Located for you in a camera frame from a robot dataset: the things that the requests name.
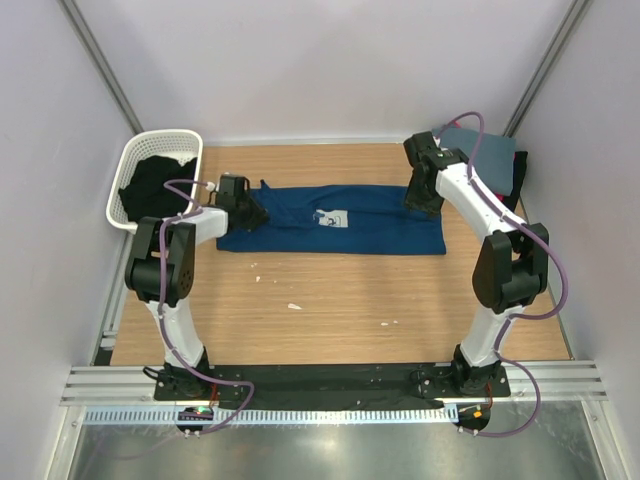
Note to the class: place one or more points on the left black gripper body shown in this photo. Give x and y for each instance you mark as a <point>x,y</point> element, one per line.
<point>251,213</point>

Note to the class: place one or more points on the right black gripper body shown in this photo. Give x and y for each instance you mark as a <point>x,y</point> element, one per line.
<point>421,197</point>

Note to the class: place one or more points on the blue mickey t-shirt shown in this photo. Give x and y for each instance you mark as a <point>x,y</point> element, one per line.
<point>345,219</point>

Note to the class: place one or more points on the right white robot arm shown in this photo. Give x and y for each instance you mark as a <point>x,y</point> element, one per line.
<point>511,268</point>

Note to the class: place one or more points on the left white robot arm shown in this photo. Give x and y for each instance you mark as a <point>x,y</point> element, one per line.
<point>161,270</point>

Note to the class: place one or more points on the folded grey t-shirt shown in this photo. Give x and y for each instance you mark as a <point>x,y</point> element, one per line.
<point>494,160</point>

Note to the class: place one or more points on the white plastic laundry basket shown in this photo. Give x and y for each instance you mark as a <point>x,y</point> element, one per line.
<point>144,153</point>

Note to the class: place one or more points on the folded black t-shirt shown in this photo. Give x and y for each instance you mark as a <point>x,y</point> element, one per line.
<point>519,173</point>

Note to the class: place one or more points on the black t-shirt in basket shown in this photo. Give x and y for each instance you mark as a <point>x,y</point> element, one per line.
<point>146,196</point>

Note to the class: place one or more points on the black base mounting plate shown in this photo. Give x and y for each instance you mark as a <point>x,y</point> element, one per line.
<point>326,387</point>

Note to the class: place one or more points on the white slotted cable duct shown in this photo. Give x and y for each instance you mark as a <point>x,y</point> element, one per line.
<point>183,416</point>

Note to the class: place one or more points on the aluminium frame rail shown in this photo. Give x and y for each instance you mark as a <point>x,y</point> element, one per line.
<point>127,385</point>

